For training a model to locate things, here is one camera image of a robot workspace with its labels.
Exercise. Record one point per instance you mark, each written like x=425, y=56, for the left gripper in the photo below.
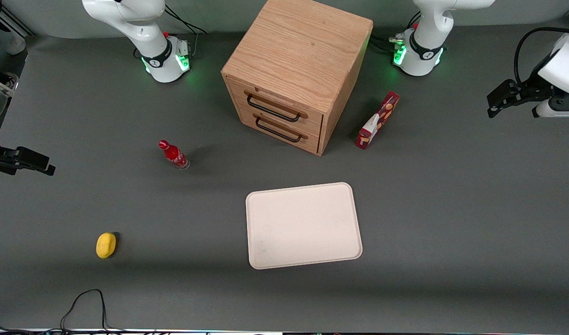
x=532, y=88

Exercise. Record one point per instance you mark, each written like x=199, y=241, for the red cookie box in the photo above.
x=378, y=120

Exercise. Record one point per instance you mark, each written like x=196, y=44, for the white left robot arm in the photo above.
x=424, y=42

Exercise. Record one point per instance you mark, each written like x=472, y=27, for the beige plastic tray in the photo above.
x=303, y=225

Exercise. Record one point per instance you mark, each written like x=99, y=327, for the yellow lemon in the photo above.
x=106, y=245

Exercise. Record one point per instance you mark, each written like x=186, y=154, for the small white rounded object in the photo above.
x=16, y=44

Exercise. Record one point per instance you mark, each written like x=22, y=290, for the red cola bottle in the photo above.
x=174, y=155

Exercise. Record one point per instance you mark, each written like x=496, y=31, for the wooden drawer cabinet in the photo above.
x=298, y=51

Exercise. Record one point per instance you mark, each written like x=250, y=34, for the wooden drawer front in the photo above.
x=279, y=132
x=277, y=104

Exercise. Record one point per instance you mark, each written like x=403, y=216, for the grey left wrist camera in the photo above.
x=561, y=108

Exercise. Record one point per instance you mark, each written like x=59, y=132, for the aluminium frame rail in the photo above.
x=14, y=22

